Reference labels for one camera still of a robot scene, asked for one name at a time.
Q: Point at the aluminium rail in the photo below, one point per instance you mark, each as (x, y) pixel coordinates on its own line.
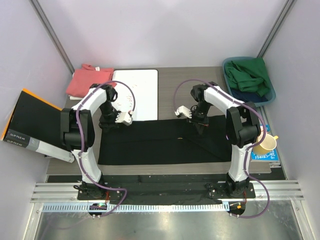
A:
(269, 189)

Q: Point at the folded pink t shirt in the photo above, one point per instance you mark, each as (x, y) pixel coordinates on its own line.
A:
(87, 76)

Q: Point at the yellow cup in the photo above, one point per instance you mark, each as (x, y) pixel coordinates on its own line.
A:
(268, 144)

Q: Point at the white whiteboard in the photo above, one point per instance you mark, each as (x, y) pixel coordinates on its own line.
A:
(140, 93)

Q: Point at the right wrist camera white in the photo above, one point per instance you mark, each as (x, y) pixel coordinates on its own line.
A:
(183, 111)

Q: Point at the black t shirt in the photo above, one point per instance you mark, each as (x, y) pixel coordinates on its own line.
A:
(165, 142)

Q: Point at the folded white t shirt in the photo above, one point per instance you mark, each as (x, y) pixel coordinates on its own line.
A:
(73, 98)

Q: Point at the blue book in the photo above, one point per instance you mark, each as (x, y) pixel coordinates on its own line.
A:
(272, 156)

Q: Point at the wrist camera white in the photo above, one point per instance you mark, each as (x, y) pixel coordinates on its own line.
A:
(124, 118)
(183, 111)

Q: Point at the black clip file folder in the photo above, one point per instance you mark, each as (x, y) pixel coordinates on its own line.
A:
(34, 124)

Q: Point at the green t shirt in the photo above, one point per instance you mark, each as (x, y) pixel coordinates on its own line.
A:
(248, 75)

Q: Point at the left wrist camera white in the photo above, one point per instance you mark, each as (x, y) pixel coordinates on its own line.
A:
(124, 118)

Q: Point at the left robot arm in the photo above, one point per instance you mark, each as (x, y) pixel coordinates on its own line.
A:
(77, 134)

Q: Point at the blue plastic basket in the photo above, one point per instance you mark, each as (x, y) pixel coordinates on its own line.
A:
(271, 95)

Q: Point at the aluminium frame post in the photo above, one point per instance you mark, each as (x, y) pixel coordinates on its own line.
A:
(52, 34)
(279, 21)

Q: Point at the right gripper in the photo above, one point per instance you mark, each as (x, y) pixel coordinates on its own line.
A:
(200, 125)

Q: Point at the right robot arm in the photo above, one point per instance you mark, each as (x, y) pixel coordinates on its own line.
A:
(242, 130)

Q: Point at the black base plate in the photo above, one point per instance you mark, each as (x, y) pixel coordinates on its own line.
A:
(207, 185)

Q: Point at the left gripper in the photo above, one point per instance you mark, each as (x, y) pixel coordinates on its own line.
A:
(105, 124)

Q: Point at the left aluminium frame post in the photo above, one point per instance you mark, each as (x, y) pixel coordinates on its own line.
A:
(52, 34)

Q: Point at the navy blue t shirt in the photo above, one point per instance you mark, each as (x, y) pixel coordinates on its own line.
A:
(248, 96)

